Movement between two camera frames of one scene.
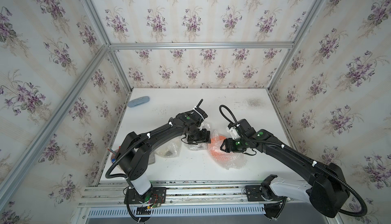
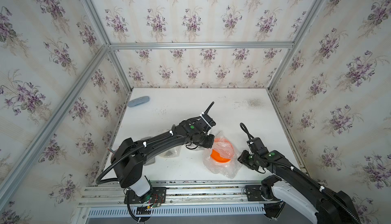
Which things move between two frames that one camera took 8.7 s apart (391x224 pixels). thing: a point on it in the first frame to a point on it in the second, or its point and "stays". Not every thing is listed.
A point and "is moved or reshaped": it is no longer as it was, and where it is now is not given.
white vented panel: (181, 211) stays
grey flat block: (151, 159) stays
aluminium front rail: (219, 194) stays
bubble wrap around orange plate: (227, 160) is moved or reshaped
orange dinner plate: (214, 145) stays
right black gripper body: (239, 144) to (249, 160)
